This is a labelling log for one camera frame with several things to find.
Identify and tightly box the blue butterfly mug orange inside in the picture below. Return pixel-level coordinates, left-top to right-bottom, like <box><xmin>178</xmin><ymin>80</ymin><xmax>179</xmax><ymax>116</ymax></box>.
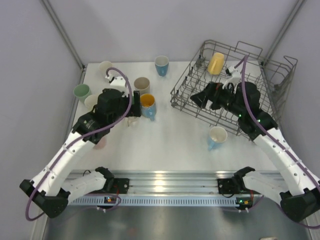
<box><xmin>140</xmin><ymin>93</ymin><xmax>157</xmax><ymax>121</ymax></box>

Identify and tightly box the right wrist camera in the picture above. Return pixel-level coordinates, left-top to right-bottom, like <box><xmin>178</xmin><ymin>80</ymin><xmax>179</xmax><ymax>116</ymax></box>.
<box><xmin>222</xmin><ymin>66</ymin><xmax>242</xmax><ymax>89</ymax></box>

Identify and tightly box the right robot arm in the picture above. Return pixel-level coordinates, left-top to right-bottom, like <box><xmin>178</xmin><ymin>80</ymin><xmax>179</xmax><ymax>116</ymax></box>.
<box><xmin>190</xmin><ymin>81</ymin><xmax>320</xmax><ymax>222</ymax></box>

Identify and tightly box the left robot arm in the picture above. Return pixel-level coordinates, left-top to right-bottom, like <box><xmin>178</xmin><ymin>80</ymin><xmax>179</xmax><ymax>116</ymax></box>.
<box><xmin>19</xmin><ymin>88</ymin><xmax>142</xmax><ymax>218</ymax></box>

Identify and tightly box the pale yellow-green mug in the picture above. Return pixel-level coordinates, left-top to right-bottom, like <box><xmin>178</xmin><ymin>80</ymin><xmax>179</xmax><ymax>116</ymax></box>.
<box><xmin>84</xmin><ymin>94</ymin><xmax>99</xmax><ymax>111</ymax></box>

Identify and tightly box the light blue mug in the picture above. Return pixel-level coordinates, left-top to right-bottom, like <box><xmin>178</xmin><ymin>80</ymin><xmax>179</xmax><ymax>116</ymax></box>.
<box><xmin>207</xmin><ymin>126</ymin><xmax>228</xmax><ymax>151</ymax></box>

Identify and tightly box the white mug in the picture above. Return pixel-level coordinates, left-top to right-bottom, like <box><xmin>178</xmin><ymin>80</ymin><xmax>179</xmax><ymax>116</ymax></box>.
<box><xmin>98</xmin><ymin>61</ymin><xmax>116</xmax><ymax>82</ymax></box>

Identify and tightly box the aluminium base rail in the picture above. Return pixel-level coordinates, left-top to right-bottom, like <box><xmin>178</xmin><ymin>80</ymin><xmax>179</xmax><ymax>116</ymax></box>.
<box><xmin>67</xmin><ymin>169</ymin><xmax>288</xmax><ymax>196</ymax></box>

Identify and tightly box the dark blue mug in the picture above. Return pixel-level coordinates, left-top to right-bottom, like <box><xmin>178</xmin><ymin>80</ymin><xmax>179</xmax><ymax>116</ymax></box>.
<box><xmin>154</xmin><ymin>55</ymin><xmax>169</xmax><ymax>77</ymax></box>

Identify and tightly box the pink mug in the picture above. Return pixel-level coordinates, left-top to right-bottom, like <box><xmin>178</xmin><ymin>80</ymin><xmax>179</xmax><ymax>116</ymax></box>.
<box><xmin>93</xmin><ymin>136</ymin><xmax>107</xmax><ymax>150</ymax></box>

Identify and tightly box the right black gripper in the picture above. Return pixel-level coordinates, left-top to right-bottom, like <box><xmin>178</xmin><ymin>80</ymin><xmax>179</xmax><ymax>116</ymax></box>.
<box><xmin>190</xmin><ymin>81</ymin><xmax>245</xmax><ymax>118</ymax></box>

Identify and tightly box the beige tumbler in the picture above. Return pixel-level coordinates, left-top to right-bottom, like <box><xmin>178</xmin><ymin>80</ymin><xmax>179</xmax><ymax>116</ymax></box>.
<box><xmin>133</xmin><ymin>77</ymin><xmax>150</xmax><ymax>95</ymax></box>

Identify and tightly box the yellow mug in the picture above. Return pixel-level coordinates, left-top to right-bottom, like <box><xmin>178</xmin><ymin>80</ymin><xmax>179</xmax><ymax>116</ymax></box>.
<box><xmin>207</xmin><ymin>52</ymin><xmax>225</xmax><ymax>75</ymax></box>

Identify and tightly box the perforated cable tray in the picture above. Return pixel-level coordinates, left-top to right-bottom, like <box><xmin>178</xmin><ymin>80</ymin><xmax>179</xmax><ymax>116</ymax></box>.
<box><xmin>70</xmin><ymin>195</ymin><xmax>253</xmax><ymax>207</ymax></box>

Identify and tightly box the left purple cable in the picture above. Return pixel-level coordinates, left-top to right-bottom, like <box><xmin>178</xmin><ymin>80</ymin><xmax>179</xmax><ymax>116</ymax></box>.
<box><xmin>26</xmin><ymin>67</ymin><xmax>133</xmax><ymax>222</ymax></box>

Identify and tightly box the floral cream mug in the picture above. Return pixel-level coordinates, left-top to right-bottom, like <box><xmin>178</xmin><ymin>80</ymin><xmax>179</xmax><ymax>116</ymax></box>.
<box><xmin>126</xmin><ymin>116</ymin><xmax>140</xmax><ymax>127</ymax></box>

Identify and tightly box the grey wire dish rack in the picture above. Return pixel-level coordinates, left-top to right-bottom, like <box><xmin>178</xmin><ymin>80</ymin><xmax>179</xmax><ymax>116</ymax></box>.
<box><xmin>170</xmin><ymin>39</ymin><xmax>299</xmax><ymax>137</ymax></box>

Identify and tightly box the green tumbler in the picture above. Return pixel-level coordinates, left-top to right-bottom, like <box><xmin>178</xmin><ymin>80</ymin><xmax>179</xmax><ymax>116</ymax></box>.
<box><xmin>73</xmin><ymin>84</ymin><xmax>92</xmax><ymax>103</ymax></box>

